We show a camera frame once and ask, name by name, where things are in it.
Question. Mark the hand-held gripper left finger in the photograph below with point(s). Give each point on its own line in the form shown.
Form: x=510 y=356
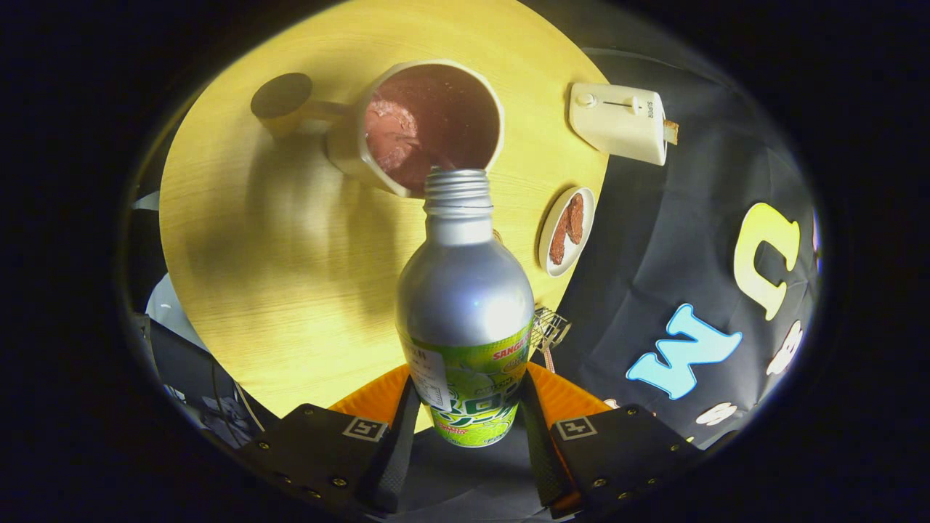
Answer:
x=320 y=450

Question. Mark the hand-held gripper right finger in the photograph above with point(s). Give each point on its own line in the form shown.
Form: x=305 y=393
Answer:
x=625 y=450

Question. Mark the silver juice bottle green label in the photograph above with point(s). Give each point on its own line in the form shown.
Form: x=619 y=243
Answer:
x=465 y=290

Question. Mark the wooden table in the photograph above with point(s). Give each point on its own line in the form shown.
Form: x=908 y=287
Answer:
x=290 y=290

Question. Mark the black backdrop cloth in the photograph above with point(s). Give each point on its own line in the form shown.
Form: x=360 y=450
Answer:
x=654 y=290

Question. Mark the white round plate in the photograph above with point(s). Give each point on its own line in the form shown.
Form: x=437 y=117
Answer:
x=546 y=254

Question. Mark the brown sausage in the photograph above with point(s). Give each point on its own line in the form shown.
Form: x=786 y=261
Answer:
x=575 y=218
x=558 y=240

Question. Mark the toast slice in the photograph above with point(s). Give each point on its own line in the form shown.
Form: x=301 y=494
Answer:
x=670 y=131

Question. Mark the white toaster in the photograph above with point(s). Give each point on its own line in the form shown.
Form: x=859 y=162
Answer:
x=617 y=123

